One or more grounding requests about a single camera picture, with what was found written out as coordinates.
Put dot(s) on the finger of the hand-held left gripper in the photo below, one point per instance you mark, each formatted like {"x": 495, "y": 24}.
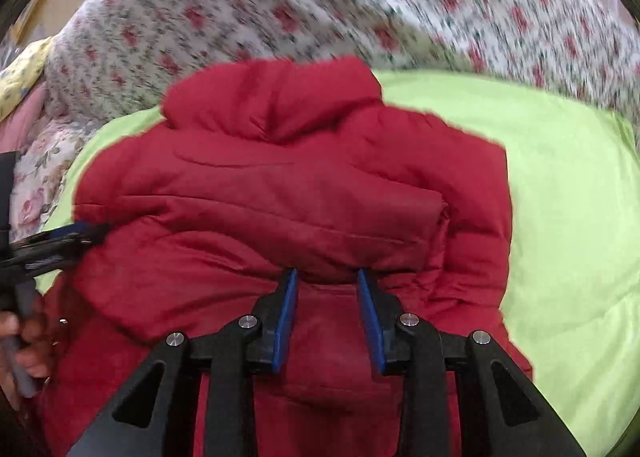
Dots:
{"x": 60, "y": 242}

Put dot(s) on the yellow floral pillow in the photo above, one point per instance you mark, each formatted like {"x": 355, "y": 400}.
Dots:
{"x": 20, "y": 82}

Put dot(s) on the pastel floral pillow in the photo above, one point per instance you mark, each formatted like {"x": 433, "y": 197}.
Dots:
{"x": 40, "y": 172}

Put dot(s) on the pink pillow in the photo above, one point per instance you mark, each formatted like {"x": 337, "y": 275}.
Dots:
{"x": 22, "y": 122}

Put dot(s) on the red quilt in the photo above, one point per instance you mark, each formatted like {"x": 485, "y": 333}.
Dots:
{"x": 300, "y": 187}

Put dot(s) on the light green blanket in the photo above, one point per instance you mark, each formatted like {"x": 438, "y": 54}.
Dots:
{"x": 565, "y": 237}

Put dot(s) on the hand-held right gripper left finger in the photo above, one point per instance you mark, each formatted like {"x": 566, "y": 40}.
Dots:
{"x": 284, "y": 324}

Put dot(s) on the person's left hand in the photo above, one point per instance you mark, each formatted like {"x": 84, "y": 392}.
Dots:
{"x": 35, "y": 352}

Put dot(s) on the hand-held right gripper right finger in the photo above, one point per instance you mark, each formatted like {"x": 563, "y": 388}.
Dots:
{"x": 372, "y": 324}

